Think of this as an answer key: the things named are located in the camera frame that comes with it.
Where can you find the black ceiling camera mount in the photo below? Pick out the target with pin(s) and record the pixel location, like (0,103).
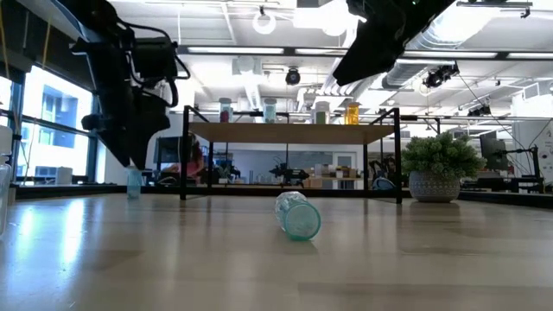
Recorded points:
(440,75)

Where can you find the large glass window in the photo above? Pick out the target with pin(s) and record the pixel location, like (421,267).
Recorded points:
(56,151)

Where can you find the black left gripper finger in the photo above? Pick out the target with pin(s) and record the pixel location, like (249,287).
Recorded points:
(118,144)
(149,129)

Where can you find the small white box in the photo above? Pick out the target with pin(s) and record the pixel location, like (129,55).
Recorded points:
(64,175)

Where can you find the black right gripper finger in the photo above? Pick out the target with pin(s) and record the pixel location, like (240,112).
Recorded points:
(371,56)

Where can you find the person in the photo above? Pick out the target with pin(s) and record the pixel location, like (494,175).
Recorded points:
(194,160)

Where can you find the long overhead light bar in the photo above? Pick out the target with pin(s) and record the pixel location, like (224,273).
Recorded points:
(237,50)

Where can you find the black monitor on arm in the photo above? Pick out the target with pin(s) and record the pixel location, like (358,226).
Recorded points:
(492,144)

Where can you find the potted green plant grey pot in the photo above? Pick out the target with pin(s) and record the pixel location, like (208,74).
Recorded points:
(436,160)

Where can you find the wooden table with boxes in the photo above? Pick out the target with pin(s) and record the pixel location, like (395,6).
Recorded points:
(313,181)

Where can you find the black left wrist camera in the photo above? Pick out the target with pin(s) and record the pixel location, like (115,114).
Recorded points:
(153,58)

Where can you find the black round ceiling fixture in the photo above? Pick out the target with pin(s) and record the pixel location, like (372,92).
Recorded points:
(293,76)

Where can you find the black computer monitor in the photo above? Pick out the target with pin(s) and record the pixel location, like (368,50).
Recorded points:
(170,149)

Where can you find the black background robot arm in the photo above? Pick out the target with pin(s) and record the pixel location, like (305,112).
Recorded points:
(289,173)

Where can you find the orange medicine bottle white cap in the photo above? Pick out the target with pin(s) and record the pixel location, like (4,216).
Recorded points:
(352,114)

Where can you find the blue and black bag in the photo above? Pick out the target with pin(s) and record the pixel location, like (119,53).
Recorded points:
(382,185)

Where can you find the black aluminium rig frame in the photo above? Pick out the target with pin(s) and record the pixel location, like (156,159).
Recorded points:
(65,190)

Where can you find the wooden shelf black metal frame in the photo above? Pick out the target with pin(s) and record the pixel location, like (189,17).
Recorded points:
(281,133)

